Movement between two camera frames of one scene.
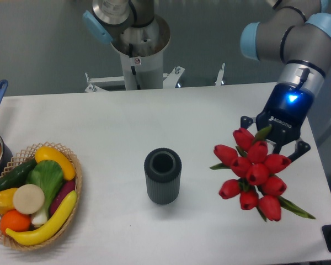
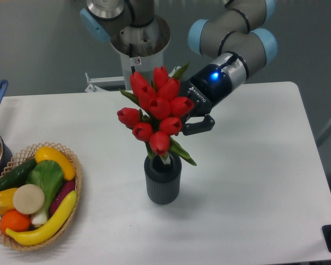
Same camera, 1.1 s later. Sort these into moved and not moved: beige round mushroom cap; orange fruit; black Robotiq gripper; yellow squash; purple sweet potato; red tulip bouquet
Moved: black Robotiq gripper; red tulip bouquet
Not moved: yellow squash; beige round mushroom cap; orange fruit; purple sweet potato
